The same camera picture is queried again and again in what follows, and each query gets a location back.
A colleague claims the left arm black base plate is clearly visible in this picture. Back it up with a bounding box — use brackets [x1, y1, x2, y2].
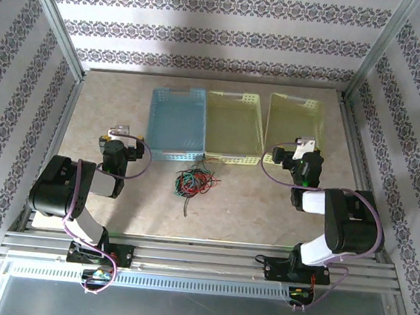
[65, 239, 136, 269]

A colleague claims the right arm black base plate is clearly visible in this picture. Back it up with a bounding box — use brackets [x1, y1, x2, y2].
[261, 255, 334, 288]

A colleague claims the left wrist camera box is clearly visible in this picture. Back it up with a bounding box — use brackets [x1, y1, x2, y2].
[107, 122, 133, 139]

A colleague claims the left aluminium side rail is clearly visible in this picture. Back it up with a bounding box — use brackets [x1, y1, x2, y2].
[20, 73, 87, 233]

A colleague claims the right aluminium frame post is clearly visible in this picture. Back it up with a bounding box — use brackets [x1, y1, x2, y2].
[341, 0, 420, 109]

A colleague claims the aluminium side rail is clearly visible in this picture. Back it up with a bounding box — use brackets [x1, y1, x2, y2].
[321, 90, 401, 263]
[20, 73, 87, 233]

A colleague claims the left aluminium frame post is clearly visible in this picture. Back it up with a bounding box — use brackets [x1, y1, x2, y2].
[11, 0, 96, 84]

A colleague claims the aluminium frame post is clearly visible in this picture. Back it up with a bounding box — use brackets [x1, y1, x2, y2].
[341, 0, 420, 109]
[11, 0, 96, 84]

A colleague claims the narrow yellow plastic basket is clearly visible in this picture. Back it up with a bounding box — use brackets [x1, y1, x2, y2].
[261, 91, 328, 173]

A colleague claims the wide yellow plastic basket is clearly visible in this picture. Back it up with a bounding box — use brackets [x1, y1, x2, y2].
[199, 88, 271, 169]

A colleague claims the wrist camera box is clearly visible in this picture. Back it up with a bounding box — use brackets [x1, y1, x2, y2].
[107, 122, 133, 139]
[293, 135, 318, 162]

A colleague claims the grey slotted cable duct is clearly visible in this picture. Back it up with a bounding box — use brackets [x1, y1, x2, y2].
[7, 259, 293, 305]

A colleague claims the blue plastic basket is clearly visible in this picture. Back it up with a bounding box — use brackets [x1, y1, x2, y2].
[143, 82, 213, 165]

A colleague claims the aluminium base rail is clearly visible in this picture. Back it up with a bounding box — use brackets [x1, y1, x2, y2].
[0, 219, 404, 298]

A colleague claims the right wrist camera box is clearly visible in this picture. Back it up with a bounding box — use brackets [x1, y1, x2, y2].
[293, 135, 318, 162]

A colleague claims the right aluminium side rail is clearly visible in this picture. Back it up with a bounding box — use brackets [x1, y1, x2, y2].
[321, 90, 401, 263]

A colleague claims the black cable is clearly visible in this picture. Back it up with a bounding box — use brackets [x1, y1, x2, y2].
[172, 165, 217, 203]
[173, 168, 209, 219]

